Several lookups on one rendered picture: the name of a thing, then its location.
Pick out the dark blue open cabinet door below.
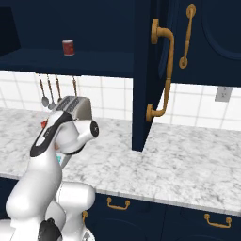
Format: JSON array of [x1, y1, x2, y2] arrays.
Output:
[[131, 0, 177, 153]]

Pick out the dark blue closed cabinet door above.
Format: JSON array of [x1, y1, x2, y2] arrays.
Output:
[[169, 0, 241, 88]]

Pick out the silver toaster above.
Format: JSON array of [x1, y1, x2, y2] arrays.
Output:
[[51, 95, 94, 122]]

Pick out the red can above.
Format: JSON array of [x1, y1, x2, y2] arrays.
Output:
[[61, 39, 76, 57]]

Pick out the dark blue drawer front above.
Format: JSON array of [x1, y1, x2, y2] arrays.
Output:
[[160, 204, 241, 241], [85, 192, 168, 241]]

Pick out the hanging utensil with wooden handle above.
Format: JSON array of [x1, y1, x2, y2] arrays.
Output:
[[54, 74, 64, 104], [72, 75, 79, 98]]

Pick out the dark blue open wall cabinet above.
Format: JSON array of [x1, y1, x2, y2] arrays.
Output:
[[0, 0, 137, 79]]

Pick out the hanging spoon with wooden handle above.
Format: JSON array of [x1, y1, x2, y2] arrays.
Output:
[[46, 73, 57, 111], [38, 73, 51, 108]]

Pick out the brass open door handle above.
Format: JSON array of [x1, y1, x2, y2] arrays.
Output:
[[145, 18, 175, 123]]

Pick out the brass drawer handle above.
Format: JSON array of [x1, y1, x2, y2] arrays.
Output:
[[203, 213, 233, 230], [81, 210, 89, 226], [105, 196, 131, 211]]

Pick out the grey wall outlet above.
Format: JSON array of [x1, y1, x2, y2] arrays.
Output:
[[214, 86, 233, 104]]

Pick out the brass straight door handle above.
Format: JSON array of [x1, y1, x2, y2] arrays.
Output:
[[178, 3, 197, 70]]

